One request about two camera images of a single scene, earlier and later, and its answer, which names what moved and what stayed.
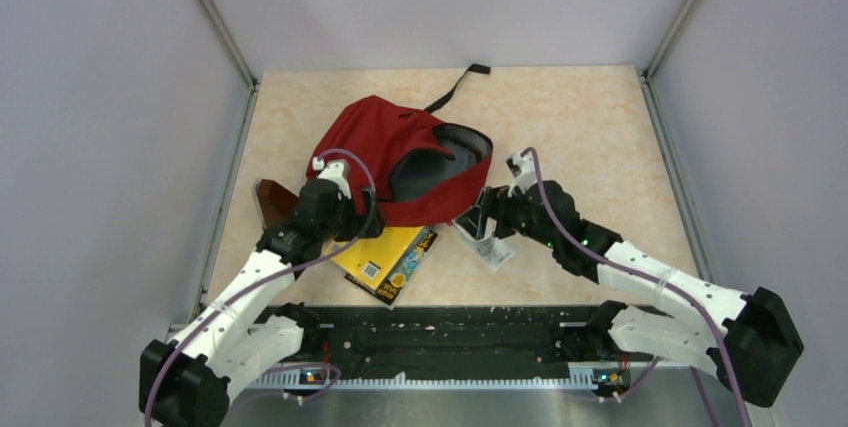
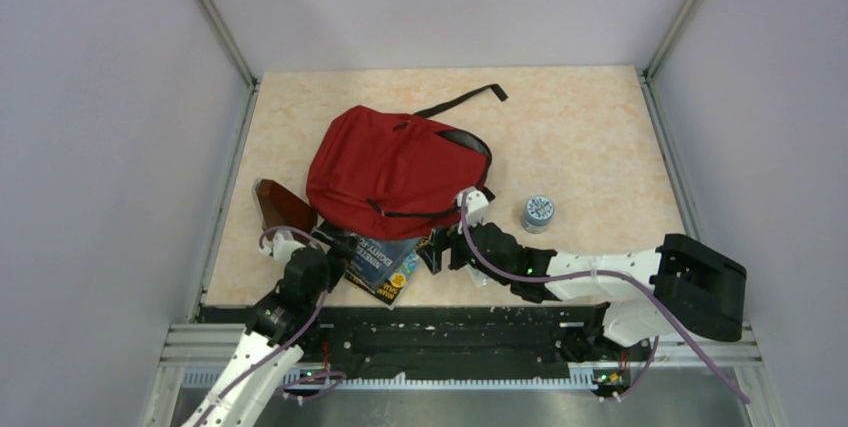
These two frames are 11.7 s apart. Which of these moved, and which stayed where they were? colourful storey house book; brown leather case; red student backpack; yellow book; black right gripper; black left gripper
Moved: red student backpack; yellow book; black left gripper; black right gripper
Stayed: brown leather case; colourful storey house book
